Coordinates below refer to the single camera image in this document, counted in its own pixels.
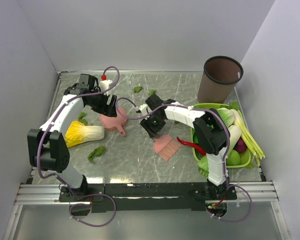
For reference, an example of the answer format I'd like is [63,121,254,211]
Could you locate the green plastic vegetable basket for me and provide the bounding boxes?
[194,102,254,169]

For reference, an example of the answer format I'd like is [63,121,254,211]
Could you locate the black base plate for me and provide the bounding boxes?
[59,182,237,213]

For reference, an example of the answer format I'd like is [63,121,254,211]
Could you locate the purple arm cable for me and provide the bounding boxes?
[36,65,121,228]
[116,97,253,223]

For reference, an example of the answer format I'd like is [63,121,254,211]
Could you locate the yellow white napa cabbage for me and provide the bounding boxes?
[65,120,105,148]

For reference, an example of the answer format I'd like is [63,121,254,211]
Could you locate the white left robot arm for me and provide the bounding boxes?
[27,73,117,201]

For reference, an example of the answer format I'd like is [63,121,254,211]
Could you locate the aluminium frame rail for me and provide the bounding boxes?
[14,181,279,206]

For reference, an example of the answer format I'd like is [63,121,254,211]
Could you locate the white green cabbage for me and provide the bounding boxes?
[216,107,235,128]

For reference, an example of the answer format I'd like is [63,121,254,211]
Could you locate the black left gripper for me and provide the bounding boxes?
[87,89,117,117]

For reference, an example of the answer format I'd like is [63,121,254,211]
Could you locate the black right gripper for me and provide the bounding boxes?
[140,111,166,139]

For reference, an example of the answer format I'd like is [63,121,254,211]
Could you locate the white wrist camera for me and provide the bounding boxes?
[136,104,149,115]
[98,74,113,96]

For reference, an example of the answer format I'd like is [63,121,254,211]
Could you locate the brown plastic trash bin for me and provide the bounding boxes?
[197,55,244,104]

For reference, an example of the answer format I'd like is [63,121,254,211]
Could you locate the yellow green leek stalks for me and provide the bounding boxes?
[231,109,265,167]

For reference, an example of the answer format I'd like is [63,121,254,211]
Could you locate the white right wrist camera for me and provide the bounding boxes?
[136,104,149,115]

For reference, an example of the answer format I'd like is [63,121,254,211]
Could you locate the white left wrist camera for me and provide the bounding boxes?
[98,74,113,96]

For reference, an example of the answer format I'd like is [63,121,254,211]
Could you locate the red chili pepper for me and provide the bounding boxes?
[176,136,206,156]

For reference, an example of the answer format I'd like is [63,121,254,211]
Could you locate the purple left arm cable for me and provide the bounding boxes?
[36,65,121,228]

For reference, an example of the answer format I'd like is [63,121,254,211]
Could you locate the purple onion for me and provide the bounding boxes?
[233,138,247,154]

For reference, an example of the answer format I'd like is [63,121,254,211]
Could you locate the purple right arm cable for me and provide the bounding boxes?
[116,97,253,223]

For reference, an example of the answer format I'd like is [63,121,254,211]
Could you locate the pink hand brush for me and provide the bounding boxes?
[153,135,181,162]

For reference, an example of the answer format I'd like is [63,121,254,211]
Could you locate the pink plastic dustpan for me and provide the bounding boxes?
[99,106,128,137]

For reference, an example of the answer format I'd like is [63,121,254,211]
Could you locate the green lettuce leaf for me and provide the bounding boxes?
[197,155,209,179]

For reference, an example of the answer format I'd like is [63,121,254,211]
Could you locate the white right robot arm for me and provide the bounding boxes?
[138,94,230,199]

